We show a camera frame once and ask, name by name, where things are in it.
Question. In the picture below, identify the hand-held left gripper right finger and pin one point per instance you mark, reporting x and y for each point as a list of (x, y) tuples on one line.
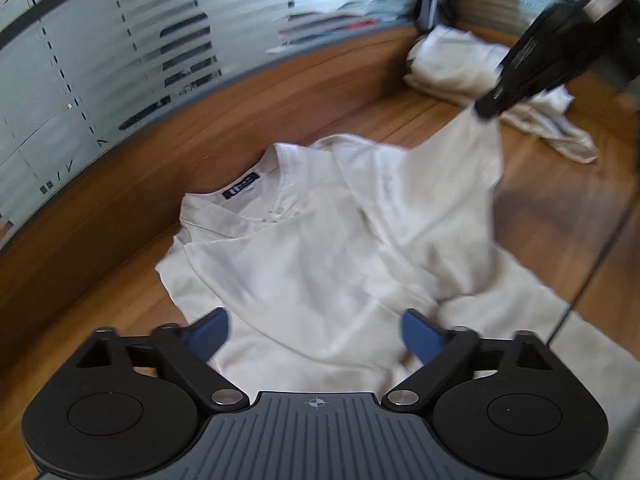
[(422, 335)]

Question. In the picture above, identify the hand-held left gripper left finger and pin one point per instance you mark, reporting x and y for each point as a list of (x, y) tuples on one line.
[(209, 334)]

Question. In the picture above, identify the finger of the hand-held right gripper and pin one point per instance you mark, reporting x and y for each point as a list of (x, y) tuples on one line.
[(490, 105)]

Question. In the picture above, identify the cream satin garment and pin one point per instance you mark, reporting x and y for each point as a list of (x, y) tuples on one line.
[(450, 65)]

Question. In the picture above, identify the cream satin button shirt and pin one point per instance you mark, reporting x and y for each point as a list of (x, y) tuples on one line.
[(325, 270)]

